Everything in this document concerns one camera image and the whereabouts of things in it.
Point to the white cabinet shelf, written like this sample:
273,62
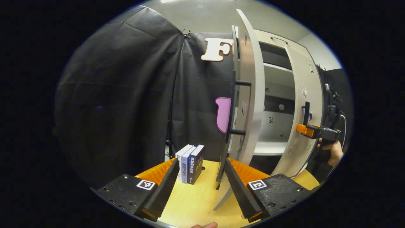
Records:
275,68

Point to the dark blue book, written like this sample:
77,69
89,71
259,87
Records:
195,164

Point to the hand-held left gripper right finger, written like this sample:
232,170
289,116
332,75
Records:
240,190

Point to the white book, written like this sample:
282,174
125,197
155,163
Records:
181,152

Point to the white grey cabinet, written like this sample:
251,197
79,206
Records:
272,147

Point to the light blue book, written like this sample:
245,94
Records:
185,164

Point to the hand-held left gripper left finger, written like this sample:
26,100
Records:
159,193

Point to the white cabinet door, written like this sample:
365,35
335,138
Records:
253,95
300,79

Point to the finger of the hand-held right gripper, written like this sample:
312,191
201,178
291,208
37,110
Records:
303,129

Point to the white cabinet drawer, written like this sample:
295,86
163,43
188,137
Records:
264,37

